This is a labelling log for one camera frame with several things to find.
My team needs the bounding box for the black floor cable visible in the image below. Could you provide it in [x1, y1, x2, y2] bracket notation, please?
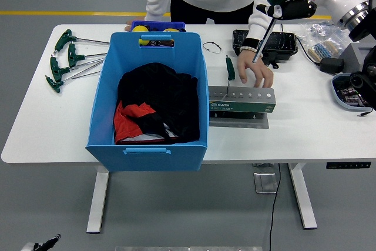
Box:
[268, 163, 281, 251]

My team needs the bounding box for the white table leg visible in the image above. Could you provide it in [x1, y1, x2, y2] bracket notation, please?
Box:
[287, 163, 318, 230]
[86, 164, 110, 234]

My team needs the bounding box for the green grey hex key rack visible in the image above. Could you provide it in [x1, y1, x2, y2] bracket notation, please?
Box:
[208, 85, 277, 130]

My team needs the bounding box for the person's left hand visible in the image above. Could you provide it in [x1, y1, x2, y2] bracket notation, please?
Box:
[237, 51, 274, 89]

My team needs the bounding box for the black power adapter with cord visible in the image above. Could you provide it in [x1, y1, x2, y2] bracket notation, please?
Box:
[280, 23, 345, 75]

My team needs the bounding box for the black and red cloth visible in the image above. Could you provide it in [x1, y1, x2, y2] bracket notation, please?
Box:
[113, 62, 201, 146]

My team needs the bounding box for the small dark blue bin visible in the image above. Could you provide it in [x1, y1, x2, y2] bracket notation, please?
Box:
[130, 20, 186, 34]

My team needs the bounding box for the black plastic case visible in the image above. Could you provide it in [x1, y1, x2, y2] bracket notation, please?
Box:
[232, 29, 299, 69]

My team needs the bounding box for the dark circuit board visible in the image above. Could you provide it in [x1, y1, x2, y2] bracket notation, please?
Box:
[336, 86, 370, 108]

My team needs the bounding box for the white bead bracelet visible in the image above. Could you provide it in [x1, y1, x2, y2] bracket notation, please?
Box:
[239, 45, 260, 55]

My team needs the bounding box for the grey foam block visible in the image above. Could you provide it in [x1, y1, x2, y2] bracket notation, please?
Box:
[340, 42, 371, 74]

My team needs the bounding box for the blue resistor strip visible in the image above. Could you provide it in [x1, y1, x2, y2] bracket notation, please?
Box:
[307, 41, 343, 62]

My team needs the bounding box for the small green T-handle hex key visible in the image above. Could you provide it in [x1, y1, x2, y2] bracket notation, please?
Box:
[224, 53, 237, 96]

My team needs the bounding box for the metal floor plate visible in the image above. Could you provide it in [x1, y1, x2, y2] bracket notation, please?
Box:
[253, 172, 279, 195]

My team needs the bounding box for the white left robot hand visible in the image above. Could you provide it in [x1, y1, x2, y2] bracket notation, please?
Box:
[20, 233, 62, 251]

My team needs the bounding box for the yellow ball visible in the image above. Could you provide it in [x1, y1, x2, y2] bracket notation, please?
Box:
[131, 25, 150, 47]

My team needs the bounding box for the thin wire loop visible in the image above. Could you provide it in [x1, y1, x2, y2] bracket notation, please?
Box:
[202, 41, 223, 55]

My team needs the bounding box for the black table control panel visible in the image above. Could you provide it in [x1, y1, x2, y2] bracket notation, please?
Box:
[325, 162, 372, 170]

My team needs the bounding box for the clear plastic parts bag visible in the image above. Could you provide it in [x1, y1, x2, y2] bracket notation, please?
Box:
[298, 21, 353, 58]

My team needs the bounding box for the large blue storage box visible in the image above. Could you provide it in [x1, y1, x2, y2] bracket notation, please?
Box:
[85, 32, 210, 173]

